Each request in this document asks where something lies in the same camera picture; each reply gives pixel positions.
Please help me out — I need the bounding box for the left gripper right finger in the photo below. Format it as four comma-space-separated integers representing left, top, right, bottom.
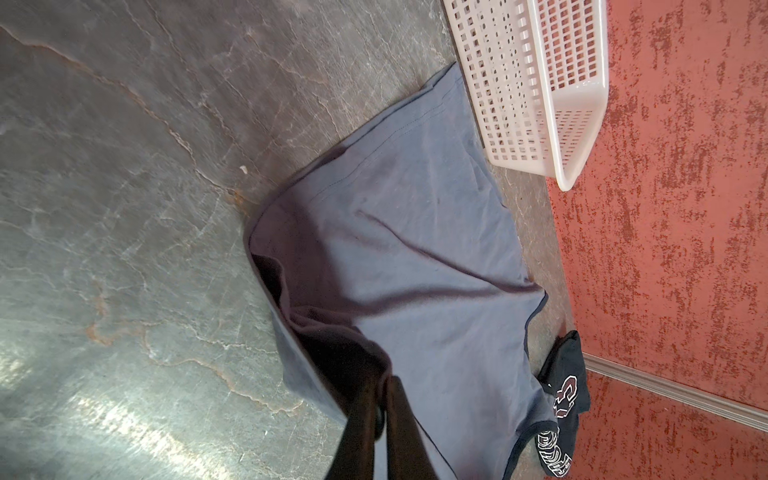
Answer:
385, 376, 437, 480

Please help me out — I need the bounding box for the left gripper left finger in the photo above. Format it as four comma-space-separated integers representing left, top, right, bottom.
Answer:
325, 379, 378, 480

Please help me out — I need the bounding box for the navy tank top red trim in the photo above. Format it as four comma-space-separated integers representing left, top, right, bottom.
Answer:
536, 330, 591, 478

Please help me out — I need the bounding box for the grey-blue tank top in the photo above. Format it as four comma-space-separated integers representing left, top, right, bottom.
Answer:
245, 65, 555, 479

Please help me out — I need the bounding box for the right corner aluminium profile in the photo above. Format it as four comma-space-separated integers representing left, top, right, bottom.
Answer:
584, 353, 768, 432

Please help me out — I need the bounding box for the white plastic laundry basket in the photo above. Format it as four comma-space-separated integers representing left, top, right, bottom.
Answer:
443, 0, 609, 191

